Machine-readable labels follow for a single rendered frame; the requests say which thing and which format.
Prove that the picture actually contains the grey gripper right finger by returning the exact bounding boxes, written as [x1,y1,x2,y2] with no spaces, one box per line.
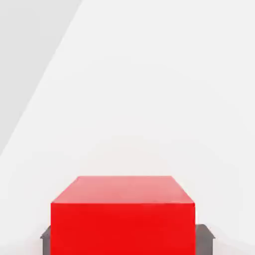
[195,224,216,255]

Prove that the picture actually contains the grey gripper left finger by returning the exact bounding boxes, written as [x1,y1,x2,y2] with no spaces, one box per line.
[39,225,52,255]

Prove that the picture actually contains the small red cube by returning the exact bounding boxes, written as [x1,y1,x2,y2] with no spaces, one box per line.
[50,175,196,255]

